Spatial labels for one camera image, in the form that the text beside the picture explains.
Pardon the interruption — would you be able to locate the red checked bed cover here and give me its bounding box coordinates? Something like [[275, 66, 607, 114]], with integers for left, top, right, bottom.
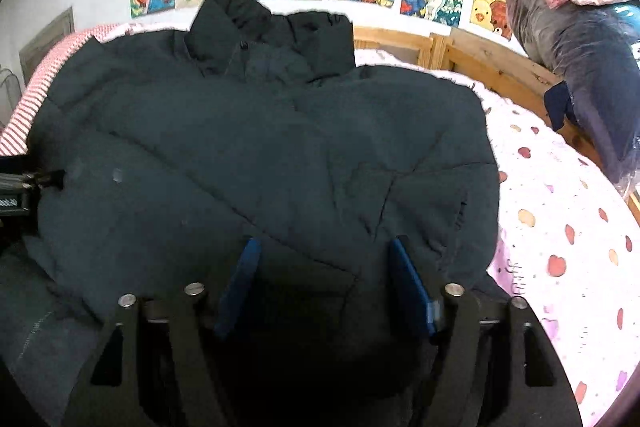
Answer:
[[0, 24, 121, 158]]

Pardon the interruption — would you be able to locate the wooden bed frame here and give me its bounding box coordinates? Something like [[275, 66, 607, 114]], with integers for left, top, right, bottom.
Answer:
[[352, 27, 640, 228]]

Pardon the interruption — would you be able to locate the black padded jacket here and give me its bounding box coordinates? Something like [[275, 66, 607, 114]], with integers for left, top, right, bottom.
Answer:
[[0, 0, 501, 427]]

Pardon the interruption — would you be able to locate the grey metal wall panel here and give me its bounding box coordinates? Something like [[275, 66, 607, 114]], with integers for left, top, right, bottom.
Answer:
[[19, 7, 76, 70]]

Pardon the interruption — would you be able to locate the pink apple-print bed sheet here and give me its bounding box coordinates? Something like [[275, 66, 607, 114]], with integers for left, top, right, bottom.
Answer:
[[102, 22, 640, 427]]

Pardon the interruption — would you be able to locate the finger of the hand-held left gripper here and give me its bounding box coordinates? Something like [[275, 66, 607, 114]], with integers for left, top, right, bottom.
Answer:
[[22, 169, 67, 190]]

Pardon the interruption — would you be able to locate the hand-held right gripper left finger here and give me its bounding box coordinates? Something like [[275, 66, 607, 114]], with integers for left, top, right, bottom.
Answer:
[[60, 237, 263, 427]]

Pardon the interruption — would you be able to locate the dark blue cloth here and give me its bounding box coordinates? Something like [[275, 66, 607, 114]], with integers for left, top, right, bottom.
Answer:
[[544, 82, 578, 132]]

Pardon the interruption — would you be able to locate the clear plastic bag of clothes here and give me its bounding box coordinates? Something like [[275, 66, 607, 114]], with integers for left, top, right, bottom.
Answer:
[[505, 0, 640, 200]]

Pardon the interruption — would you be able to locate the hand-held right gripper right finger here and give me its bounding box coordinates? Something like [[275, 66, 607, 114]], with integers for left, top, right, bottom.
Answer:
[[390, 234, 583, 427]]

